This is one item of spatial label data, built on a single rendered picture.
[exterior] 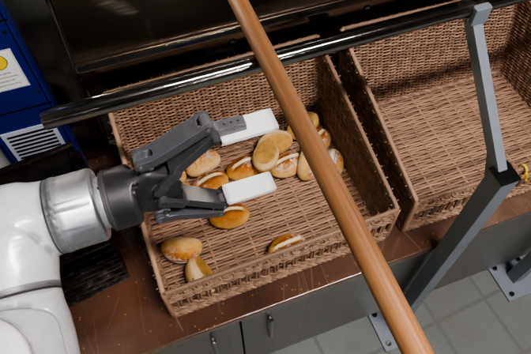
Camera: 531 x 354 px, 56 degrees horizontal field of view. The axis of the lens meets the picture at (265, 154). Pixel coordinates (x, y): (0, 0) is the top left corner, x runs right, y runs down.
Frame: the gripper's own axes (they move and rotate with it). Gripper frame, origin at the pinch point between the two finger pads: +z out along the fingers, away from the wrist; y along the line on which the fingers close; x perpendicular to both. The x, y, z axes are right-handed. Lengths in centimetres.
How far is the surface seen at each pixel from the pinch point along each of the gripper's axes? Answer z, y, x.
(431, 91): 69, 61, -45
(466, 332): 67, 120, 13
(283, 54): 9.4, 2.4, -18.3
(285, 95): 5.7, -0.9, -7.8
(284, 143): 19, 56, -39
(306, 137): 5.6, -0.8, -0.3
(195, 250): -11, 56, -16
